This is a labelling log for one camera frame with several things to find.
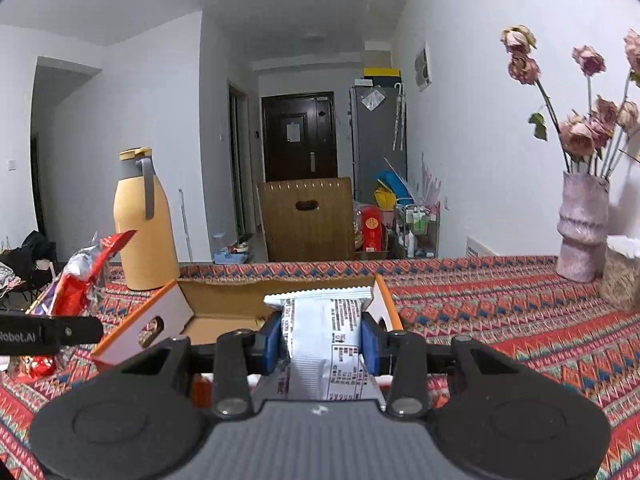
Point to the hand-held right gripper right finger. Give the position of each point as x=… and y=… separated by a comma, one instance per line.
x=369, y=345

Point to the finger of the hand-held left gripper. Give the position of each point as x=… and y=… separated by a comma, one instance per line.
x=75, y=332

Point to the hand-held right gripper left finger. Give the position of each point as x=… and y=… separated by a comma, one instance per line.
x=272, y=345

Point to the white snack packet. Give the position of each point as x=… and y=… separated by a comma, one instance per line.
x=320, y=330

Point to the red chips packet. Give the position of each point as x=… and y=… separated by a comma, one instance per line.
x=75, y=280

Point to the orange cardboard box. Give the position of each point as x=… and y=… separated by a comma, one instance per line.
x=170, y=310

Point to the black clothes pile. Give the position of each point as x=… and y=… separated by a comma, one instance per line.
x=30, y=255

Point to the red gift box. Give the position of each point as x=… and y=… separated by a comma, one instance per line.
x=371, y=227

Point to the wooden chair back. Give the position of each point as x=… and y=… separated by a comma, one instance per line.
x=305, y=230

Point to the yellow thermos jug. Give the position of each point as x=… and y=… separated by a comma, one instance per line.
x=145, y=230

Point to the patterned red tablecloth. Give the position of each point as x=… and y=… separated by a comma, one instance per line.
x=500, y=310

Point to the yellow bag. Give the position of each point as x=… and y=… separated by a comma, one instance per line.
x=384, y=199

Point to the white pole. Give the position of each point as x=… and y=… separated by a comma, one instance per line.
x=184, y=225

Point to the blue plastic bin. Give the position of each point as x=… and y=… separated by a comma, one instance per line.
x=392, y=180

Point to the grey refrigerator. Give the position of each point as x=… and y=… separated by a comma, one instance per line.
x=375, y=145

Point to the dark brown door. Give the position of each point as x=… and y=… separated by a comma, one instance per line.
x=300, y=135

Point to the pink textured vase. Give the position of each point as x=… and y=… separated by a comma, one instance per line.
x=582, y=230

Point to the woven storage basket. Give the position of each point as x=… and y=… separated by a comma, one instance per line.
x=622, y=275

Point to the yellow box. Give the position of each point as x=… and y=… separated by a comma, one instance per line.
x=382, y=75

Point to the bunch of dried pink roses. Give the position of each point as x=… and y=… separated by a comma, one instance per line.
x=582, y=132

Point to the white wall panel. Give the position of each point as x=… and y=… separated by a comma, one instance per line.
x=422, y=67

